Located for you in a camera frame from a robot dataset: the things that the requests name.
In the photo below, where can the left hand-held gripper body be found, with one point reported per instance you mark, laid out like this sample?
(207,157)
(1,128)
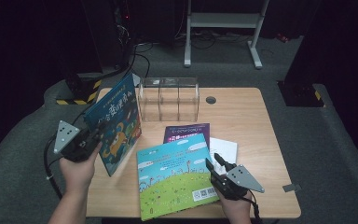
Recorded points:
(71,143)

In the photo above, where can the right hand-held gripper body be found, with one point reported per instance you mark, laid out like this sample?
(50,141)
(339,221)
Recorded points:
(242,179)

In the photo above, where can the white paperback book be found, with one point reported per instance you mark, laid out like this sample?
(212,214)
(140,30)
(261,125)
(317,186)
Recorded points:
(225,149)

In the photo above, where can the dark blue monster picture book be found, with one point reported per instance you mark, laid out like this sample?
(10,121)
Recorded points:
(118,124)

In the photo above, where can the light blue picture book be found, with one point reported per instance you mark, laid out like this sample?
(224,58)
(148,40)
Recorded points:
(174,180)

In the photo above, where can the purple and red magazine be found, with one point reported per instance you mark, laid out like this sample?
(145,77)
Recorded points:
(186,130)

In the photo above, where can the clear acrylic book rack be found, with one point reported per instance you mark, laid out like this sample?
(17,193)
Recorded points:
(167,99)

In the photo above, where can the person's right hand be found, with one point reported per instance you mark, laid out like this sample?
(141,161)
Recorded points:
(237,211)

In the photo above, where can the person's left hand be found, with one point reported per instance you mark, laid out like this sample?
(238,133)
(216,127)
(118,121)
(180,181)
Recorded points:
(77,175)

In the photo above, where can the black yellow striped base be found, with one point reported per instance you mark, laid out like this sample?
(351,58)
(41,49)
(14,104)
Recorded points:
(301,95)
(80,93)

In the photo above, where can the grey tape piece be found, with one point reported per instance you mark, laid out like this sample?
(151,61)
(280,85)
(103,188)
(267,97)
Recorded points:
(291,187)

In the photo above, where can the black equipment tower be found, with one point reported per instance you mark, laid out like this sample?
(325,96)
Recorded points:
(112,31)

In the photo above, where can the white metal table frame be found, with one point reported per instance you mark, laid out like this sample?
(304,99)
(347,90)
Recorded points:
(223,20)

